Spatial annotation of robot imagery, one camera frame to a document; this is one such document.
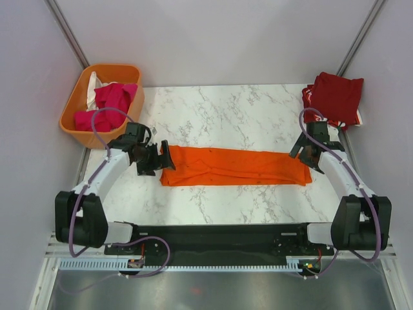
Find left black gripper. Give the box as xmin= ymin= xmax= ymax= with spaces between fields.
xmin=134 ymin=141 xmax=174 ymax=177

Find red printed folded shirt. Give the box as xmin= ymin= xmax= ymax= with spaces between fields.
xmin=301 ymin=84 xmax=364 ymax=132

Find white cloth in bin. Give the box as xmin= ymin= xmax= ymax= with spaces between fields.
xmin=86 ymin=72 xmax=114 ymax=112

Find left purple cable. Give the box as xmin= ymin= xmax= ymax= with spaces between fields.
xmin=69 ymin=107 xmax=139 ymax=258

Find white slotted cable duct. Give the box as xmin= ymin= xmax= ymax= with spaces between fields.
xmin=59 ymin=257 xmax=312 ymax=273

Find pink t shirt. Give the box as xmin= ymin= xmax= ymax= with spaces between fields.
xmin=74 ymin=83 xmax=138 ymax=132

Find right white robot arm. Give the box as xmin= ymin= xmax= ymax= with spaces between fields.
xmin=289 ymin=121 xmax=392 ymax=254

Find dark red folded shirt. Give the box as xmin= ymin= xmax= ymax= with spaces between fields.
xmin=309 ymin=72 xmax=364 ymax=125

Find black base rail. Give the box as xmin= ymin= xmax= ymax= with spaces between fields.
xmin=105 ymin=223 xmax=334 ymax=266

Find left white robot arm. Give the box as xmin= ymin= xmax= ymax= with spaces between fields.
xmin=55 ymin=122 xmax=175 ymax=254

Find orange t shirt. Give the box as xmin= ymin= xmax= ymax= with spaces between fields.
xmin=160 ymin=145 xmax=312 ymax=187

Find orange plastic bin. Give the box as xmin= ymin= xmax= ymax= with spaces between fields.
xmin=59 ymin=63 xmax=145 ymax=149

